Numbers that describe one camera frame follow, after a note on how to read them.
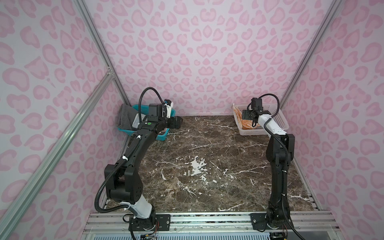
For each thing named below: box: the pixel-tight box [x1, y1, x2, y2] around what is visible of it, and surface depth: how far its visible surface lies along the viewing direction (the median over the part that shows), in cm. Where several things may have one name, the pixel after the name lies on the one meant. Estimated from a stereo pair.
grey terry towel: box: [115, 103, 139, 130], surface depth 102 cm
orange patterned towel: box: [233, 103, 261, 130], surface depth 109 cm
